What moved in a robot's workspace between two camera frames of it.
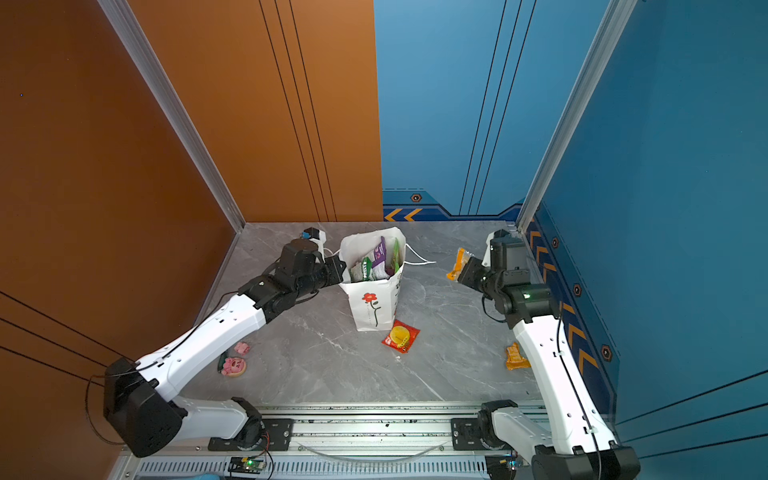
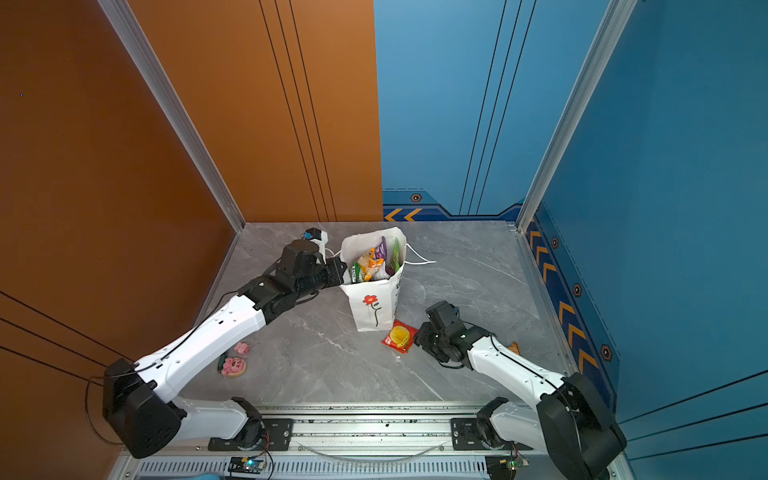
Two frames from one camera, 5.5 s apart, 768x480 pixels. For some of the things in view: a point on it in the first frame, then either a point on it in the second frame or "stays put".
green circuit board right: (502, 467) stays put
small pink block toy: (241, 348) stays put
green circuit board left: (246, 465) stays put
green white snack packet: (367, 272) to (356, 273)
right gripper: (469, 270) to (425, 329)
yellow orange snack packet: (462, 256) to (368, 262)
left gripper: (331, 264) stays put
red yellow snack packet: (401, 337) stays put
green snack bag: (396, 265) stays put
